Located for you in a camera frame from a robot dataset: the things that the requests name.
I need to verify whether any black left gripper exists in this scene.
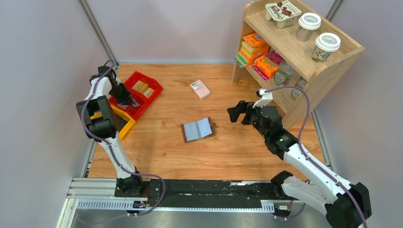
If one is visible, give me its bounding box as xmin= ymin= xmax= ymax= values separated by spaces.
xmin=108 ymin=83 xmax=136 ymax=106

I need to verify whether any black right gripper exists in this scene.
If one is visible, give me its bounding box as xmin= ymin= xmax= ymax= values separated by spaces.
xmin=227 ymin=101 xmax=269 ymax=140

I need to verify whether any brown leather card holder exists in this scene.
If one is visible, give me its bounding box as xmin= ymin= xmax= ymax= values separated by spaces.
xmin=181 ymin=117 xmax=216 ymax=143

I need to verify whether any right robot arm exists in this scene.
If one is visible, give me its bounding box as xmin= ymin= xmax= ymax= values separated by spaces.
xmin=227 ymin=101 xmax=372 ymax=228

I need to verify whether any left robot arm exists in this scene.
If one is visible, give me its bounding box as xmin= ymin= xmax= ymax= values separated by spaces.
xmin=76 ymin=65 xmax=145 ymax=197

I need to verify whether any gold card in bin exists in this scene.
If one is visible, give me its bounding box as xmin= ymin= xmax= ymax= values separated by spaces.
xmin=132 ymin=80 xmax=155 ymax=98

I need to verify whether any playing card box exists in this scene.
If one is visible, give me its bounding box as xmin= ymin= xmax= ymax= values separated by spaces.
xmin=190 ymin=80 xmax=211 ymax=100

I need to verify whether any near red plastic bin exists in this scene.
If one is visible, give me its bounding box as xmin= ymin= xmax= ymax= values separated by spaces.
xmin=109 ymin=93 xmax=149 ymax=121

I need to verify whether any red plastic bin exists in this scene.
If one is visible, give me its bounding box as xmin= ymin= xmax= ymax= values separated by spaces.
xmin=124 ymin=71 xmax=163 ymax=104
xmin=109 ymin=93 xmax=149 ymax=121

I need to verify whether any far red plastic bin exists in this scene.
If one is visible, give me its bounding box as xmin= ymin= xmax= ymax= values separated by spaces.
xmin=124 ymin=71 xmax=163 ymax=104

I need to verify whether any yellow plastic bin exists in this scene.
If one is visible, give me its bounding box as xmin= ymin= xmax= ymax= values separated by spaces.
xmin=84 ymin=104 xmax=135 ymax=142

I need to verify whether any orange snack box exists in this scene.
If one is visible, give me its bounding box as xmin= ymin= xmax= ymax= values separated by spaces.
xmin=252 ymin=51 xmax=284 ymax=80

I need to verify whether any left glass jar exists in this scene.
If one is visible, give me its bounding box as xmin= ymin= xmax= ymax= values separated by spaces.
xmin=274 ymin=60 xmax=295 ymax=86

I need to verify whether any glass jar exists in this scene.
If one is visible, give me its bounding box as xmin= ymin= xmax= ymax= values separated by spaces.
xmin=290 ymin=77 xmax=307 ymax=101
xmin=274 ymin=60 xmax=295 ymax=86

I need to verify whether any stacked sponge pack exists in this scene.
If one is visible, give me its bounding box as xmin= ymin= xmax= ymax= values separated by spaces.
xmin=234 ymin=32 xmax=270 ymax=68

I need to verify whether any right glass jar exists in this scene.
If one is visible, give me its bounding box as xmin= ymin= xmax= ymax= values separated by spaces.
xmin=290 ymin=77 xmax=307 ymax=101

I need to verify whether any wooden shelf unit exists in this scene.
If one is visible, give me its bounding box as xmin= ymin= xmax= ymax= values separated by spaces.
xmin=239 ymin=0 xmax=365 ymax=129

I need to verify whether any chocolate pudding pack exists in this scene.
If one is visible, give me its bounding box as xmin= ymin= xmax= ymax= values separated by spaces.
xmin=265 ymin=0 xmax=302 ymax=29

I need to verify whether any near paper coffee cup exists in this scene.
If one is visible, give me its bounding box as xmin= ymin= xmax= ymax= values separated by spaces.
xmin=311 ymin=32 xmax=341 ymax=62

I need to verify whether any paper coffee cup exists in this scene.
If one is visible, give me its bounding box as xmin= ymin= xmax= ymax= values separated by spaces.
xmin=311 ymin=32 xmax=341 ymax=62
xmin=296 ymin=12 xmax=322 ymax=42

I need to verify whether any far paper coffee cup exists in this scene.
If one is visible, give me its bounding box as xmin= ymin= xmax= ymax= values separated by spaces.
xmin=296 ymin=12 xmax=322 ymax=42

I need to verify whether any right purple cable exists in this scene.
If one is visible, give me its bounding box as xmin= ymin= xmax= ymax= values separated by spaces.
xmin=264 ymin=85 xmax=369 ymax=228

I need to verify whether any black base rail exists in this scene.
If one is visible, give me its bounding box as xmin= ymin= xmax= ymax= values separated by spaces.
xmin=114 ymin=179 xmax=291 ymax=209

